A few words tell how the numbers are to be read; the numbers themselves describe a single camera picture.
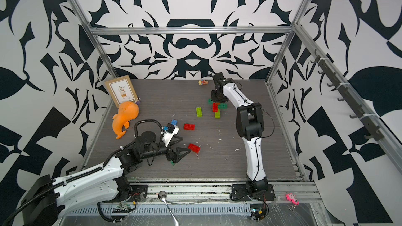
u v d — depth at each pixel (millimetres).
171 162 656
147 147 595
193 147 873
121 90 1020
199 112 1016
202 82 1151
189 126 941
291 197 727
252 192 661
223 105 1014
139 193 739
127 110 949
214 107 998
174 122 965
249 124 591
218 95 891
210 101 1018
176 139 746
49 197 410
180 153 645
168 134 653
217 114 988
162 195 744
